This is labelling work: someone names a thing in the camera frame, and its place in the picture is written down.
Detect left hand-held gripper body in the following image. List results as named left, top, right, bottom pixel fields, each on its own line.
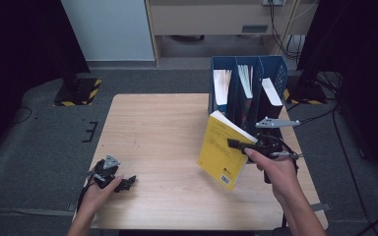
left=90, top=154, right=122, bottom=190

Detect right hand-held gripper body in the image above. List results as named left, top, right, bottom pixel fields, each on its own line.
left=249, top=116, right=304, bottom=162

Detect yellow book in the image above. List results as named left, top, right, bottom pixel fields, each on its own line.
left=197, top=109, right=260, bottom=192

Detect black book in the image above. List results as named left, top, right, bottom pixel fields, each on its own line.
left=257, top=77, right=284, bottom=141

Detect bright blue book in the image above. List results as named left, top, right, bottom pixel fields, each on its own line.
left=210, top=69, right=233, bottom=116

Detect dark blue illustrated book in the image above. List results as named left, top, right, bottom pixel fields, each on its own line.
left=234, top=64, right=255, bottom=131

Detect blue plastic file rack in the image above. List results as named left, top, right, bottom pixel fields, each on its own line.
left=208, top=54, right=289, bottom=155

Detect person's left hand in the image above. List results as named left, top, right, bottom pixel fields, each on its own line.
left=78, top=175, right=125, bottom=219

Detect person's right hand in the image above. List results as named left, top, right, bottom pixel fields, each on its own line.
left=243, top=147, right=299, bottom=201

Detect black floor tape mark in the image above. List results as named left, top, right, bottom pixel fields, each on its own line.
left=81, top=121, right=98, bottom=144

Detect grey tape strip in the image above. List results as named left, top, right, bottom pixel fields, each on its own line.
left=310, top=203, right=333, bottom=212
left=66, top=201, right=84, bottom=211

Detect grey desk label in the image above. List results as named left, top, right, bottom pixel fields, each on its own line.
left=241, top=24, right=270, bottom=34

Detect dark curtain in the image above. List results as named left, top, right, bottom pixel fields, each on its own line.
left=296, top=0, right=378, bottom=185

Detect beige wooden desk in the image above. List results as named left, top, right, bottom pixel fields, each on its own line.
left=144, top=0, right=319, bottom=68

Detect white cabinet panel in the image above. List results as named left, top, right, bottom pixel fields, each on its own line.
left=61, top=0, right=156, bottom=62

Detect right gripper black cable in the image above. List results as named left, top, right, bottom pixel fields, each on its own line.
left=269, top=134, right=301, bottom=173

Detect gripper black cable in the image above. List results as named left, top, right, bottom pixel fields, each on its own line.
left=76, top=173, right=96, bottom=214
left=269, top=134, right=301, bottom=173

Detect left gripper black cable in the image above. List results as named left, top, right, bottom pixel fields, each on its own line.
left=76, top=173, right=96, bottom=214

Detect black floor cable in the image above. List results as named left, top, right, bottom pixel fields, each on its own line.
left=8, top=106, right=33, bottom=127
left=289, top=106, right=375, bottom=236

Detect hanging black cables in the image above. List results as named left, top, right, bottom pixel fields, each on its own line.
left=268, top=0, right=306, bottom=62

